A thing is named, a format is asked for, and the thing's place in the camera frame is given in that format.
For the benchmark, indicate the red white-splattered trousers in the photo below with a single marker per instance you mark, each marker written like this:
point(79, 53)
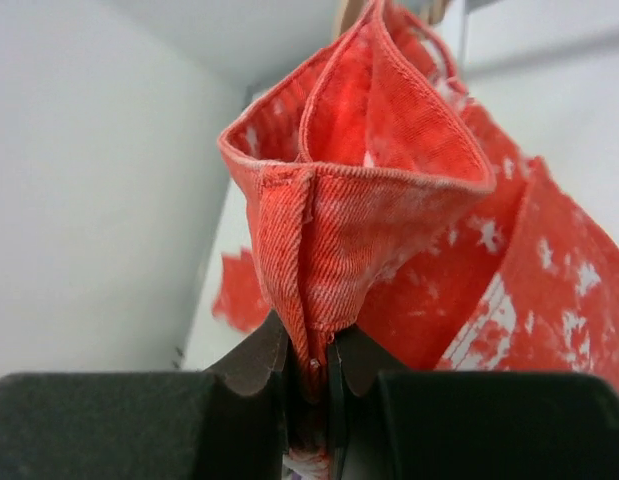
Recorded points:
point(380, 194)

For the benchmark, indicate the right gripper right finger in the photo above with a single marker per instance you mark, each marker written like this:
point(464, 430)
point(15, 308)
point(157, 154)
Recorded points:
point(355, 360)

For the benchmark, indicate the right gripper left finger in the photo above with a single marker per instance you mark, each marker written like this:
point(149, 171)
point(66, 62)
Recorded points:
point(260, 357)

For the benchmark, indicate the beige wooden hanger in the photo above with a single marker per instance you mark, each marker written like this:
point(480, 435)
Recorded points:
point(431, 13)

